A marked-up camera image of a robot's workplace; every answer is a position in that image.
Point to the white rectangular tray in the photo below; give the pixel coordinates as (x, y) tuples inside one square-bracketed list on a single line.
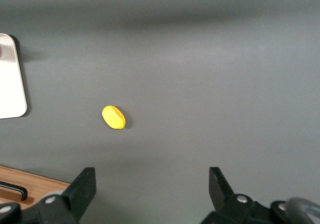
[(10, 84)]

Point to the wooden drawer front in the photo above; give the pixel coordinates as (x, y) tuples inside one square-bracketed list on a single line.
[(40, 187)]

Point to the yellow oval sponge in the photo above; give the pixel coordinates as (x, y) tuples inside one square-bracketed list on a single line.
[(113, 118)]

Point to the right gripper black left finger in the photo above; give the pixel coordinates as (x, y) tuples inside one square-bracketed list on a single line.
[(82, 191)]

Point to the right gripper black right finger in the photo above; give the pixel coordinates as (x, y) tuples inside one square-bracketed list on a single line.
[(218, 191)]

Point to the wooden drawer cabinet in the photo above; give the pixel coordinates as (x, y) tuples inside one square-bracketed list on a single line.
[(37, 181)]

